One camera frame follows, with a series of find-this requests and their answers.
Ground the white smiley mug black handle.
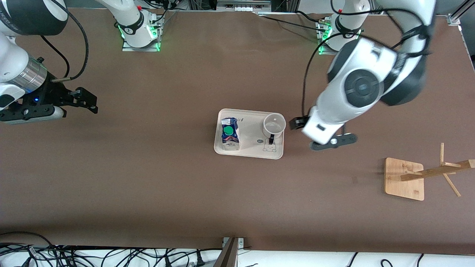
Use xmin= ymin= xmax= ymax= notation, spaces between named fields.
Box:
xmin=262 ymin=112 xmax=287 ymax=145

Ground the blue milk carton green cap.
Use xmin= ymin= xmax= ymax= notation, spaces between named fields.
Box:
xmin=221 ymin=117 xmax=241 ymax=151

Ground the cream tray with rabbit print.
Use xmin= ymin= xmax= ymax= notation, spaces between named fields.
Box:
xmin=214 ymin=108 xmax=285 ymax=160

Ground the wooden mug stand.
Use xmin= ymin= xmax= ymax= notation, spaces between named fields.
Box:
xmin=384 ymin=142 xmax=475 ymax=201

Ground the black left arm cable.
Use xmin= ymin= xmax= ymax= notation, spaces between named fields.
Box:
xmin=301 ymin=0 xmax=435 ymax=120

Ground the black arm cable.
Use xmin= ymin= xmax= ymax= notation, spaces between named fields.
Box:
xmin=39 ymin=0 xmax=90 ymax=82
xmin=301 ymin=0 xmax=435 ymax=120

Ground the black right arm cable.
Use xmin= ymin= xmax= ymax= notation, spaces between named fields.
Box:
xmin=39 ymin=0 xmax=90 ymax=82

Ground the black table cable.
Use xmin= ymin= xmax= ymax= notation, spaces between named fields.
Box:
xmin=256 ymin=10 xmax=329 ymax=32

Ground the black looped cable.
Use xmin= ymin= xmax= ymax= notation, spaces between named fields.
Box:
xmin=0 ymin=231 xmax=57 ymax=248

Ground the aluminium profile post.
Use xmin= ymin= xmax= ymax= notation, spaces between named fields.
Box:
xmin=213 ymin=237 xmax=245 ymax=267

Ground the black cable tangle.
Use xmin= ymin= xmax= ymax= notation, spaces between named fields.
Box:
xmin=0 ymin=243 xmax=223 ymax=267

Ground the aluminium frame corner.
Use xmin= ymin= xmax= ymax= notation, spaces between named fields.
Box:
xmin=446 ymin=0 xmax=475 ymax=26

